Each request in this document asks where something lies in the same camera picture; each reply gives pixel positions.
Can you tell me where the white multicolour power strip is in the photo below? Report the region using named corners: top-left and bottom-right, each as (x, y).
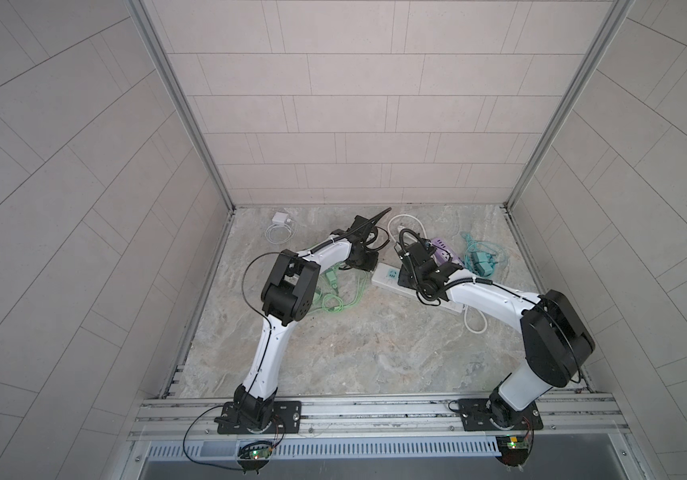
top-left (371, 263), bottom-right (465, 314)

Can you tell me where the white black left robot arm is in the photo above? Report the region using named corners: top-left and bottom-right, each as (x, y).
top-left (216, 208), bottom-right (391, 434)

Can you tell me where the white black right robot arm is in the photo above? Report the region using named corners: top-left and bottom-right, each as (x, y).
top-left (395, 229), bottom-right (595, 430)

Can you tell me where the purple power strip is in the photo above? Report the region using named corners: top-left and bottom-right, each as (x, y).
top-left (431, 237), bottom-right (463, 267)

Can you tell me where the teal charger upper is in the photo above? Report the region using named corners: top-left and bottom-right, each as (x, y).
top-left (465, 251), bottom-right (497, 278)

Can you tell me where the white square charger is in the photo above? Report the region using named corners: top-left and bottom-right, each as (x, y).
top-left (272, 212), bottom-right (292, 228)

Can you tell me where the right circuit board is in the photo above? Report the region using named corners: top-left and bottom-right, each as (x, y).
top-left (495, 436), bottom-right (531, 467)

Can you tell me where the circuit board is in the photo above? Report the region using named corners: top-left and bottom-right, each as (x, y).
top-left (238, 441), bottom-right (275, 461)
top-left (495, 436), bottom-right (531, 467)

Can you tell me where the left circuit board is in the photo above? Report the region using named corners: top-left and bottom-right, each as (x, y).
top-left (238, 441), bottom-right (275, 461)

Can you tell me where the light green cable bundle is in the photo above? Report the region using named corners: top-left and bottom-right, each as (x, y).
top-left (310, 263), bottom-right (371, 314)

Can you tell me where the teal cable bundle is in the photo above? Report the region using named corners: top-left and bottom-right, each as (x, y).
top-left (458, 231), bottom-right (509, 278)

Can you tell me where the white cord of purple strip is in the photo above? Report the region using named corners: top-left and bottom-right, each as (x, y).
top-left (386, 213), bottom-right (489, 335)

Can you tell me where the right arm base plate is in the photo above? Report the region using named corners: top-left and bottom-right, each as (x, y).
top-left (457, 398), bottom-right (543, 432)

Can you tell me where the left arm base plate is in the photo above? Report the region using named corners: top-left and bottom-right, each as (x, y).
top-left (215, 400), bottom-right (302, 434)

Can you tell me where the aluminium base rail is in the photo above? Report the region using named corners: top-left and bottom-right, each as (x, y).
top-left (129, 389), bottom-right (629, 441)

